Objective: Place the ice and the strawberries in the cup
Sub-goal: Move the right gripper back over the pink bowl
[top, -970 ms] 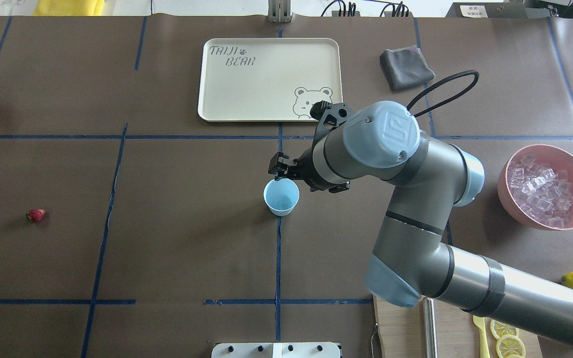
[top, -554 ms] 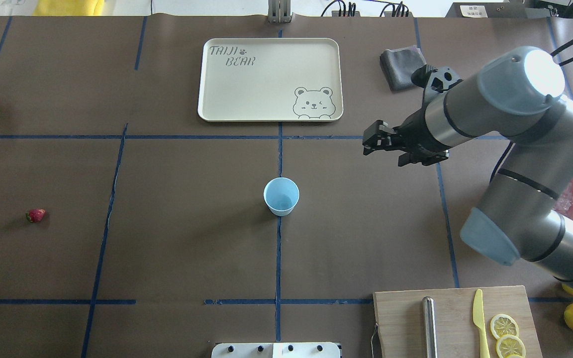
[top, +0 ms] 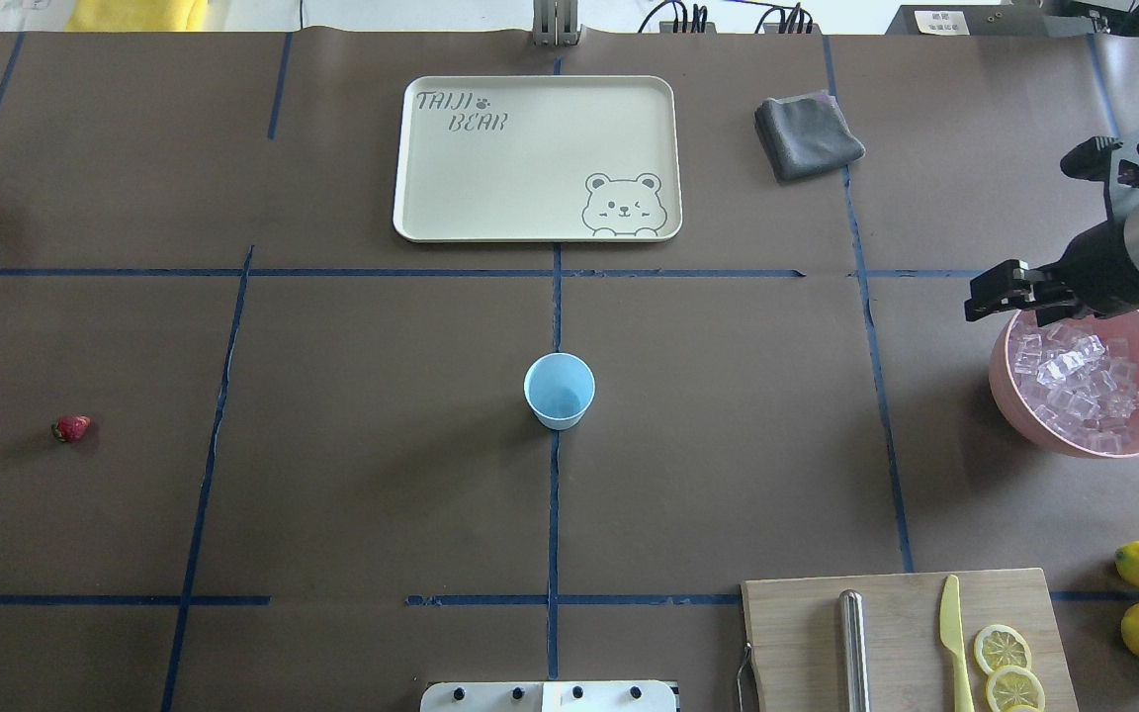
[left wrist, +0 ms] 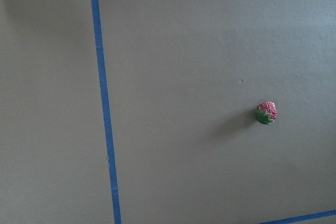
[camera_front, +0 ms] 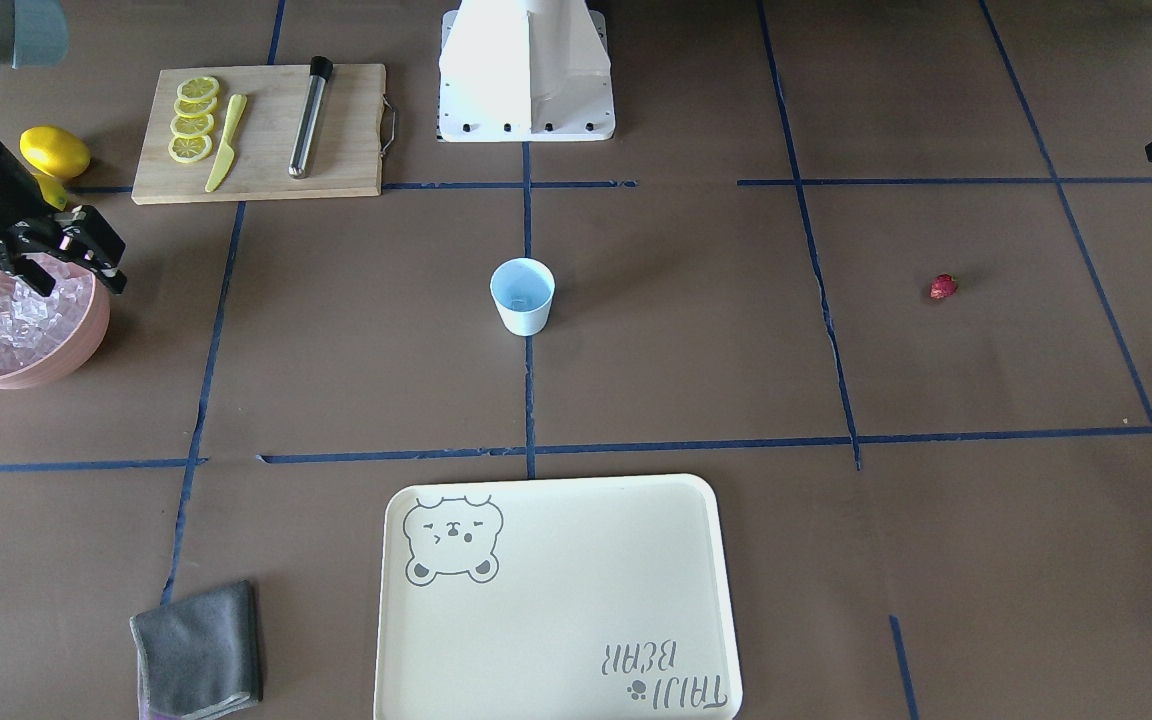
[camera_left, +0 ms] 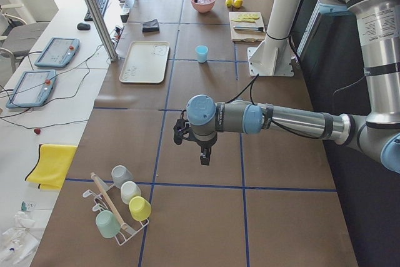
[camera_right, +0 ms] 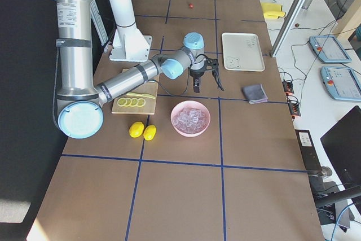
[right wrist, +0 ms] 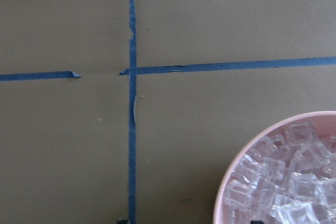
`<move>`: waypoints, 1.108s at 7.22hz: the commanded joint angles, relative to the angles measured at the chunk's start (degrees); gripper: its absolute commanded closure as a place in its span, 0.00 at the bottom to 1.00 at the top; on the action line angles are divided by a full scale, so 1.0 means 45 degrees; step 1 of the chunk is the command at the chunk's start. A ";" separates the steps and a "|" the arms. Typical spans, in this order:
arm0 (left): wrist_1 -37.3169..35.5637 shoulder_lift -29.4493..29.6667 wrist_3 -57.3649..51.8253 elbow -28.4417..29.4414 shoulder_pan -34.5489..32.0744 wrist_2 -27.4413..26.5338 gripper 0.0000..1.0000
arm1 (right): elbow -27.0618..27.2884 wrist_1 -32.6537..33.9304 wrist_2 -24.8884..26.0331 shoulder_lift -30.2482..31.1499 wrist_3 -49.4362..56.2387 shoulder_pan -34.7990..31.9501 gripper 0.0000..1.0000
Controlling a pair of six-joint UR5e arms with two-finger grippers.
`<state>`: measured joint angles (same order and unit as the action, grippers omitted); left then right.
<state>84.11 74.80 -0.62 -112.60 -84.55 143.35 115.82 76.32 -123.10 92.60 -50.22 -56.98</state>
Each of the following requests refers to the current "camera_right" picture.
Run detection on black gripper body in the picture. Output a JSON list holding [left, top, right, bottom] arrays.
[[191, 54, 219, 77]]

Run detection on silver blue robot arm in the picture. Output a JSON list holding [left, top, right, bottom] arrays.
[[53, 0, 220, 139]]

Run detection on pile of clear ice cubes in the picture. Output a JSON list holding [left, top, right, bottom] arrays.
[[172, 108, 209, 134]]

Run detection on cream bear serving tray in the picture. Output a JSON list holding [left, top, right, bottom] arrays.
[[222, 33, 265, 72]]

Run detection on pink bowl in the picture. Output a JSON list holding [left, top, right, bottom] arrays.
[[170, 100, 210, 137]]

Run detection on grey folded cloth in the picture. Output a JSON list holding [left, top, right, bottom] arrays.
[[241, 84, 268, 104]]

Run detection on wooden cutting board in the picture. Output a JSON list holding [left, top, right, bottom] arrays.
[[111, 82, 158, 115]]

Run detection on lemon slice top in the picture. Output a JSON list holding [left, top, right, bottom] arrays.
[[137, 98, 146, 107]]

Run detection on lemon slice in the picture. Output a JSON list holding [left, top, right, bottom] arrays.
[[117, 97, 127, 107], [124, 98, 132, 107], [137, 98, 146, 107], [130, 98, 138, 107]]

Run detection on yellow plastic knife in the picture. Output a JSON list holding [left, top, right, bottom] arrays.
[[126, 92, 156, 99]]

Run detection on whole yellow lemon lower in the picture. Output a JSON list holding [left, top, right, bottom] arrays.
[[143, 125, 156, 141]]

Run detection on whole yellow lemon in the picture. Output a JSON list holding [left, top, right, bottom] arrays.
[[129, 121, 145, 138], [143, 125, 156, 141]]

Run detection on yellow rubber gloves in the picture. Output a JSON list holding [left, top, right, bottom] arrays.
[[261, 2, 286, 19]]

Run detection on whole yellow lemon upper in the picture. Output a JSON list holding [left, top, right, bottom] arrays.
[[129, 121, 145, 138]]

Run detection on lemon slice bottom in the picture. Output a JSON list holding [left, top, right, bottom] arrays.
[[117, 97, 127, 107]]

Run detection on blue teach pendant far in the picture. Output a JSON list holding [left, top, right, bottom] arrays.
[[309, 34, 352, 64]]

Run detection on blue teach pendant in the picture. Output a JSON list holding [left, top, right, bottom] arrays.
[[320, 67, 360, 102], [309, 34, 352, 64]]

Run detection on black power strip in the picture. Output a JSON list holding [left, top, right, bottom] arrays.
[[295, 129, 322, 175]]

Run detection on blue teach pendant near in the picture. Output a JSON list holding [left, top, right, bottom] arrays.
[[320, 67, 360, 102]]

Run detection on black monitor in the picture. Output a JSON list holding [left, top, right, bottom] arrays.
[[321, 106, 360, 185]]

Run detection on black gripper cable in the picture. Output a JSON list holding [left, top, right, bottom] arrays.
[[147, 53, 209, 97]]

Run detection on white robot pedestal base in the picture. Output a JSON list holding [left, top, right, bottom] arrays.
[[109, 0, 152, 62]]

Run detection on aluminium frame post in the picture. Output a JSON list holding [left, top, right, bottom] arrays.
[[270, 0, 305, 57]]

